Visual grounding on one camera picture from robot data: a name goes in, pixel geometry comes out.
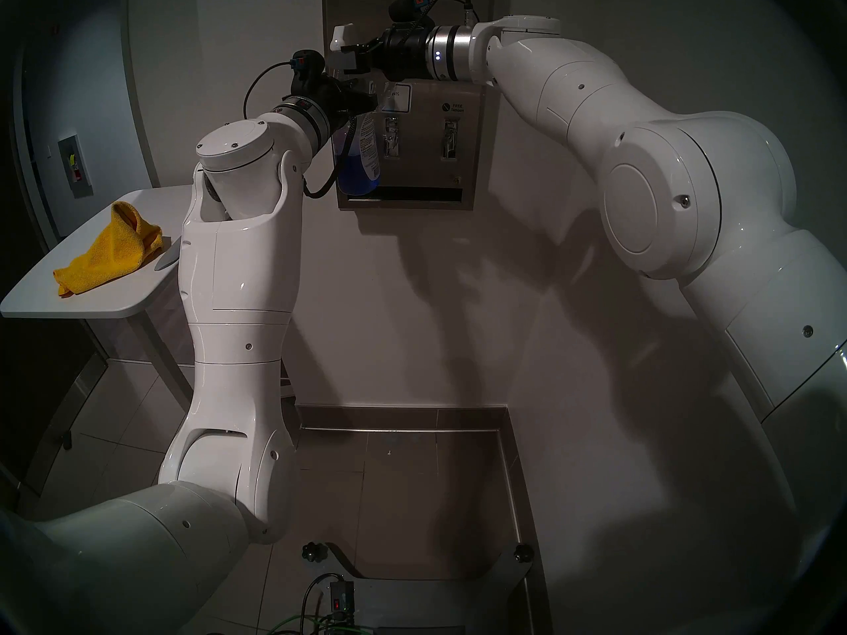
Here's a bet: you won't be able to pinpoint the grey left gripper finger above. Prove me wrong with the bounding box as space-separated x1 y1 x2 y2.
341 81 380 116

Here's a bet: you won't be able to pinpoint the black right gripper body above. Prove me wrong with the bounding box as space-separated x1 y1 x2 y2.
380 25 439 83

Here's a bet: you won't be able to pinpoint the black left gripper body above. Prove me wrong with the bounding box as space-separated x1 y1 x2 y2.
290 75 351 125

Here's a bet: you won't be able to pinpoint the clear spray bottle blue cleaner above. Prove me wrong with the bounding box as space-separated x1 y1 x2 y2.
330 24 382 197

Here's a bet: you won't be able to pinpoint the yellow microfibre cloth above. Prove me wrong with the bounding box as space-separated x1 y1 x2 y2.
53 202 164 298

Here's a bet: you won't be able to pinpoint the white folding table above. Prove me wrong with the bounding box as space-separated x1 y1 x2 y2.
0 185 296 403

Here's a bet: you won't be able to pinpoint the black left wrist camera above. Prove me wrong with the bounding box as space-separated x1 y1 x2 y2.
291 50 327 83

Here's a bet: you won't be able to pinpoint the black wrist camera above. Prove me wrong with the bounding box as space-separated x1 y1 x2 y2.
387 0 432 26
291 50 327 83

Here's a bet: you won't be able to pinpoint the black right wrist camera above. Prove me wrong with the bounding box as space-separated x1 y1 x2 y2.
387 0 432 26

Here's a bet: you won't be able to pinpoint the black left camera cable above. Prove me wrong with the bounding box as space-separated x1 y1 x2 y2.
243 61 297 119

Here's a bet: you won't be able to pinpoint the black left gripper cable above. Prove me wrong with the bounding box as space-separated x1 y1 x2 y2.
304 116 349 199

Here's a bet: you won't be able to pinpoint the stainless steel wall dispenser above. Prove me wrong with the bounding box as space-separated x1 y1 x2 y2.
322 0 497 211

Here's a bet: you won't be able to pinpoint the grey wall switch box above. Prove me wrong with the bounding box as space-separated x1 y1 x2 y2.
58 136 94 199

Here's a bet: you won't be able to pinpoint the black base cable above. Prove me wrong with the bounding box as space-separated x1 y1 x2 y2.
301 573 345 618

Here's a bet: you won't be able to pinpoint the black red-switch power box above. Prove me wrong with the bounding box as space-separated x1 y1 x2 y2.
329 579 357 618

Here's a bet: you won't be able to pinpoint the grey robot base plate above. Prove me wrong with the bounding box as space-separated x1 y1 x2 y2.
328 544 531 635

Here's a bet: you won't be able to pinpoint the green base cables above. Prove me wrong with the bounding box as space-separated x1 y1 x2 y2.
268 613 353 635

